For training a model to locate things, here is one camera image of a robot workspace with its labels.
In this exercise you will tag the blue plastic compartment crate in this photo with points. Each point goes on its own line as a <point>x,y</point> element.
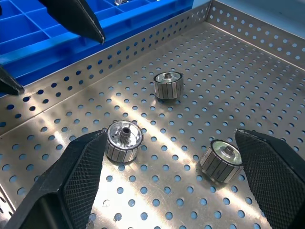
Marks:
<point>59,52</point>

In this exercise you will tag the perforated metal tray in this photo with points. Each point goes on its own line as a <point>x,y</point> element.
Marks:
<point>166,178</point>

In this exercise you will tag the shiny metal object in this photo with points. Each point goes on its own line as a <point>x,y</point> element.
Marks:
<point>119,2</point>

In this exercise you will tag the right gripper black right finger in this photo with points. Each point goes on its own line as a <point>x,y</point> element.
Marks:
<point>274,181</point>

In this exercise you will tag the metal rotor with gear shaft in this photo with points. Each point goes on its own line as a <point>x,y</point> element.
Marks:
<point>119,152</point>

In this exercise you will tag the metal rotor with stub shaft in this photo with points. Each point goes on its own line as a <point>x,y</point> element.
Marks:
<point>216,167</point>
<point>166,89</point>

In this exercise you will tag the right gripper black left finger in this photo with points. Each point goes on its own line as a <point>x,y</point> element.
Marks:
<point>71,186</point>

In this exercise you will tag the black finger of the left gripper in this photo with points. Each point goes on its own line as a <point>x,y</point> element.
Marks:
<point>74,16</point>
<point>7,84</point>

